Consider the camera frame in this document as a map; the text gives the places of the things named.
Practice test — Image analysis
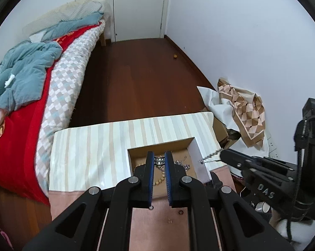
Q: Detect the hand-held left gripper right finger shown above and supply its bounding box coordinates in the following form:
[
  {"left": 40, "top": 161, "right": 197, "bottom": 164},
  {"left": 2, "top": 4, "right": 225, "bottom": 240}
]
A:
[{"left": 165, "top": 151, "right": 294, "bottom": 251}]

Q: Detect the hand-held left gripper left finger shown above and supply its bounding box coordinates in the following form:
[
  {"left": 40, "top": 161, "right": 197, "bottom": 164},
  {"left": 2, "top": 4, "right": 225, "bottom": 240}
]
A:
[{"left": 22, "top": 151, "right": 155, "bottom": 251}]

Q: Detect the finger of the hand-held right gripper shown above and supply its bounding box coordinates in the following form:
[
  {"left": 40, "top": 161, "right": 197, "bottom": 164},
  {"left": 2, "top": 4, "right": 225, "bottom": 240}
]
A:
[
  {"left": 210, "top": 172, "right": 224, "bottom": 192},
  {"left": 220, "top": 149, "right": 299, "bottom": 181}
]

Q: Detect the silver chain necklace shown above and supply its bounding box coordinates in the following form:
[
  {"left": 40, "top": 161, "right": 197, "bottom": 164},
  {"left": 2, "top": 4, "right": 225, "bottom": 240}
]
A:
[{"left": 198, "top": 150, "right": 224, "bottom": 165}]

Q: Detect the brown cardboard box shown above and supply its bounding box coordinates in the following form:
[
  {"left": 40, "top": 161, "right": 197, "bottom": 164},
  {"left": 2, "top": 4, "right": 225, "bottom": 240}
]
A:
[{"left": 202, "top": 107, "right": 241, "bottom": 149}]

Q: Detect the white cup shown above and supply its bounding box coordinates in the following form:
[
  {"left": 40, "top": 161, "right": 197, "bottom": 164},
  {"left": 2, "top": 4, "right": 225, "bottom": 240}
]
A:
[{"left": 255, "top": 202, "right": 271, "bottom": 213}]

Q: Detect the white power strip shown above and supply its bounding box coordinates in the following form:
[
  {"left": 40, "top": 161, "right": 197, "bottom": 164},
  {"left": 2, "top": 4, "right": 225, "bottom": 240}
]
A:
[{"left": 267, "top": 133, "right": 278, "bottom": 159}]

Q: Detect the pink table cover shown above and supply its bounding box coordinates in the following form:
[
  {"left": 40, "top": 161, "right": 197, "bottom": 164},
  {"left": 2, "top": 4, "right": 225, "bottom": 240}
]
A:
[{"left": 48, "top": 167, "right": 238, "bottom": 251}]

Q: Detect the brown geometric patterned scarf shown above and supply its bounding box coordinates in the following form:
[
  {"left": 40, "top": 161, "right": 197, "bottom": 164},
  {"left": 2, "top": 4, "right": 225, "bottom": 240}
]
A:
[{"left": 217, "top": 78, "right": 266, "bottom": 148}]

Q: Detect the white rounded object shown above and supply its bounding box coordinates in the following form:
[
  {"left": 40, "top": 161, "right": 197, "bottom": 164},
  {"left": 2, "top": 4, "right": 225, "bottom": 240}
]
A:
[{"left": 275, "top": 218, "right": 315, "bottom": 244}]

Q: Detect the white cloth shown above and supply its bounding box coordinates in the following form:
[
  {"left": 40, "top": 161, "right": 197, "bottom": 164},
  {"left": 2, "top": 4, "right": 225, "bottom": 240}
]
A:
[{"left": 197, "top": 86, "right": 270, "bottom": 152}]

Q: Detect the striped cream tablecloth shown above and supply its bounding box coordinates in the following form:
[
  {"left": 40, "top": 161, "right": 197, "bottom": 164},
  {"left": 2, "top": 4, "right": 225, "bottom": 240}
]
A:
[{"left": 48, "top": 111, "right": 227, "bottom": 192}]

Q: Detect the checkered bed mattress pad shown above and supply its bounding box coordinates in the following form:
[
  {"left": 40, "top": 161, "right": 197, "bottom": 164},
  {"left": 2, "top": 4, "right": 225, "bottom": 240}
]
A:
[{"left": 34, "top": 19, "right": 106, "bottom": 198}]

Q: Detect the bed with red blanket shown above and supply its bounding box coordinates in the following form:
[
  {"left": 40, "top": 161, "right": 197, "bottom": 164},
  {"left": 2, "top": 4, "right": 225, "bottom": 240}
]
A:
[{"left": 0, "top": 24, "right": 106, "bottom": 206}]

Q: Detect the blue-grey quilt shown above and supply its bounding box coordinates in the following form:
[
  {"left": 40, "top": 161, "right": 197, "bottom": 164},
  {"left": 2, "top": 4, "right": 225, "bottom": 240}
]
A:
[{"left": 0, "top": 13, "right": 105, "bottom": 128}]

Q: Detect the white door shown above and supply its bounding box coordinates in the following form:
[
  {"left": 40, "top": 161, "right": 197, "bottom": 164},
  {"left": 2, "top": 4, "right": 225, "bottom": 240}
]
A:
[{"left": 108, "top": 0, "right": 171, "bottom": 42}]

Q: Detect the cream textured blanket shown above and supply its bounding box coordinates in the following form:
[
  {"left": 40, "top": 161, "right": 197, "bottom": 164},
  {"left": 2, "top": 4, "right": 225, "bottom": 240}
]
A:
[{"left": 22, "top": 0, "right": 107, "bottom": 36}]

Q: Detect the wooden bead bracelet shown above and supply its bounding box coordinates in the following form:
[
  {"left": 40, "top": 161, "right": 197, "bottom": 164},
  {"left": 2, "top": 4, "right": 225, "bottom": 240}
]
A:
[{"left": 136, "top": 163, "right": 166, "bottom": 187}]

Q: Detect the silver chain with charms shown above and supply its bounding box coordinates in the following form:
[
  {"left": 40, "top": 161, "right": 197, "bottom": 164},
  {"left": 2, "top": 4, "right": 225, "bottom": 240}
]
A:
[{"left": 173, "top": 157, "right": 191, "bottom": 172}]

